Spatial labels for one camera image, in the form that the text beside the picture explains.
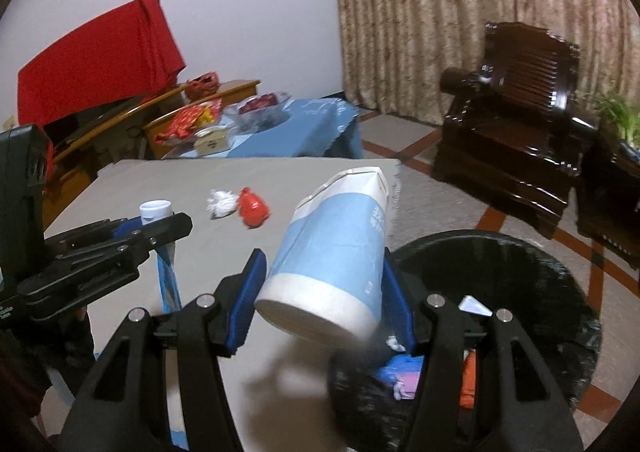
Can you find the dark wooden side table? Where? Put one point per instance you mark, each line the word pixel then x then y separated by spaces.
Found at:
pixel 610 212

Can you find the crumpled white tissue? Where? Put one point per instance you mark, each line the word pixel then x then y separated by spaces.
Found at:
pixel 220 204

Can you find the blue crumpled wrapper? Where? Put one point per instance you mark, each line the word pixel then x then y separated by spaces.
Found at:
pixel 395 369

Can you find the potted green plant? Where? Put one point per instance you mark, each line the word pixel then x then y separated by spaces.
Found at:
pixel 617 114

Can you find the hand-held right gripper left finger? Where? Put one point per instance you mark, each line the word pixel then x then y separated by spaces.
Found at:
pixel 244 307

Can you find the white and blue tube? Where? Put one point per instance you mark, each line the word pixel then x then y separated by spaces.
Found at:
pixel 155 209

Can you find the bin with black bag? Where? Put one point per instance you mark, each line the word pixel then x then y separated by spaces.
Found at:
pixel 525 272

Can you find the red snack packets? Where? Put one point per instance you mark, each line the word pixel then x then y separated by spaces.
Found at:
pixel 185 124

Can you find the clear plastic bag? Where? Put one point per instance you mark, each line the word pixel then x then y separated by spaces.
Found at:
pixel 257 104

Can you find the beige patterned curtain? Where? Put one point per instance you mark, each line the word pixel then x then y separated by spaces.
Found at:
pixel 410 32

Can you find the dark wooden armchair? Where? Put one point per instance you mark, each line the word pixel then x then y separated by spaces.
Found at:
pixel 500 157

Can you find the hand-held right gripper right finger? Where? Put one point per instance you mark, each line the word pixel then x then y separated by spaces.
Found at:
pixel 400 304

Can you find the blue tablecloth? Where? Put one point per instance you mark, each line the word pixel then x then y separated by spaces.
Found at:
pixel 300 132

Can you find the red cloth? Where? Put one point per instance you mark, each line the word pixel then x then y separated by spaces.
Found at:
pixel 100 57

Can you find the beige tissue box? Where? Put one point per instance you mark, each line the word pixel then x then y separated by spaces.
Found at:
pixel 212 144

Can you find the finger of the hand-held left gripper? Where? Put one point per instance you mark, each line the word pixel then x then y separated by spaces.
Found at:
pixel 125 226
pixel 170 227

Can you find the crumpled red wrapper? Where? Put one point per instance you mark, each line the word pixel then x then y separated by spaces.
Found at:
pixel 252 207

